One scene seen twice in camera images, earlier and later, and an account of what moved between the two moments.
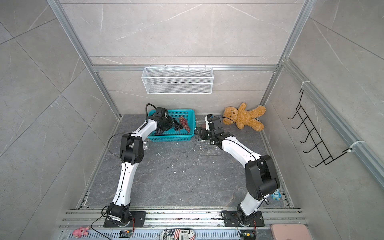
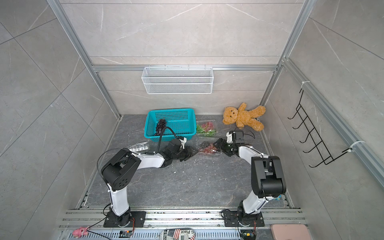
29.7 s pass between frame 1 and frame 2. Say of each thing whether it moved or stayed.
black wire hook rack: stayed
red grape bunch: moved
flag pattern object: stayed
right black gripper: moved
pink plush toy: stayed
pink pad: stayed
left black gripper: moved
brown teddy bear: stayed
